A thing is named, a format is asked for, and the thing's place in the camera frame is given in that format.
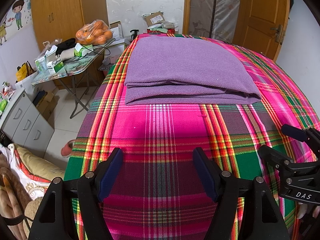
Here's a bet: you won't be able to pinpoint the grey drawer cabinet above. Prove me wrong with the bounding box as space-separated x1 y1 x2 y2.
0 87 55 155

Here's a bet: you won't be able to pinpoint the pink slipper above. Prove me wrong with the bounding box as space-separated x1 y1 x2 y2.
61 140 75 158

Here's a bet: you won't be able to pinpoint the brown cartons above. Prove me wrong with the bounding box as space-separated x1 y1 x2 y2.
35 90 60 120

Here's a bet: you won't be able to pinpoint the brown blanket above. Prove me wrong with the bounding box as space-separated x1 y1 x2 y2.
0 152 45 240

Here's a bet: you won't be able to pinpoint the pink green plaid bed sheet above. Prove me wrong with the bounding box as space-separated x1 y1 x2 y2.
64 33 320 240

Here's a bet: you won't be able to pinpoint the purple fleece sweater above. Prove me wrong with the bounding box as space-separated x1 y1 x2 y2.
124 37 262 105

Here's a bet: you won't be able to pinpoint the person's right hand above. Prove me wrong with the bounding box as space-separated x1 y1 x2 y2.
297 202 320 222

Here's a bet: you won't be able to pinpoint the open cardboard box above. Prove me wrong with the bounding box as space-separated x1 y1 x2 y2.
142 11 165 27

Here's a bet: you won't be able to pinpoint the person's right forearm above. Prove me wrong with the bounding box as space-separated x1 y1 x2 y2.
297 219 320 240

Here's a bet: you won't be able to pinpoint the floral quilt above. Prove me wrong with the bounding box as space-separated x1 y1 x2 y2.
7 144 66 200

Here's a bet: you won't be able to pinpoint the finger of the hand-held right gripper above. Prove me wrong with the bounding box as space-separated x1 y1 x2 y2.
257 145 301 178
281 124 320 157

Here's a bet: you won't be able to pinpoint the brass door handle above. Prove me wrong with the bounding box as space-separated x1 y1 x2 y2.
269 24 285 43

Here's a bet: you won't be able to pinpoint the white carton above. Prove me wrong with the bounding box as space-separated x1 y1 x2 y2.
15 74 38 93

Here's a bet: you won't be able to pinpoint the wooden door frame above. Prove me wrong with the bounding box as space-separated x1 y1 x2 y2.
182 0 192 35

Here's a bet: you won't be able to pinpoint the cartoon wall sticker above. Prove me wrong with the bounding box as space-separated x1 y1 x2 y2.
0 0 32 45

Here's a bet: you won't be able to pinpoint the green white box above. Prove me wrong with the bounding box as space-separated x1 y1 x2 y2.
34 55 48 73
47 57 66 73

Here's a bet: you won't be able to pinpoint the wooden wardrobe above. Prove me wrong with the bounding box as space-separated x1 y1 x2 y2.
30 0 109 53

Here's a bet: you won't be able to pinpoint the green tissue pack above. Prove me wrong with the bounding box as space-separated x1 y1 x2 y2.
74 43 93 57

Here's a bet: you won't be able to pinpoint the yellow bag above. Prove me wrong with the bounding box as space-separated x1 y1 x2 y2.
16 61 34 82

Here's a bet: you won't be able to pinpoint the black cloth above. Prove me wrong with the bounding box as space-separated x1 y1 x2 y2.
55 38 77 55

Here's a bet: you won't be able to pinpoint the beige cloth roll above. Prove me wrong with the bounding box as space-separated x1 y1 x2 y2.
61 49 77 60

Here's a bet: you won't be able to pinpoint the folding table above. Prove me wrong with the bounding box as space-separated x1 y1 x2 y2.
31 39 130 119

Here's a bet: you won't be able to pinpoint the small white box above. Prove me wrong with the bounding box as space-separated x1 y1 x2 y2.
109 21 123 39

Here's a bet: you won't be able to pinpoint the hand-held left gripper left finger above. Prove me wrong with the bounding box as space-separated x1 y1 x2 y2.
28 147 124 240

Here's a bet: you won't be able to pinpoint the bag of oranges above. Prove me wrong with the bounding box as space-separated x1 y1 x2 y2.
76 20 113 45

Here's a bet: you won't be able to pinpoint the wooden door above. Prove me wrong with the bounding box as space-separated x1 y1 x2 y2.
232 0 290 62

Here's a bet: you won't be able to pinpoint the clear plastic zip curtain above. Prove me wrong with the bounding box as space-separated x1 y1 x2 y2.
190 0 242 42

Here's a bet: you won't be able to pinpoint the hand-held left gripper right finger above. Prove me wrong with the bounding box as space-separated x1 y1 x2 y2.
192 147 291 240

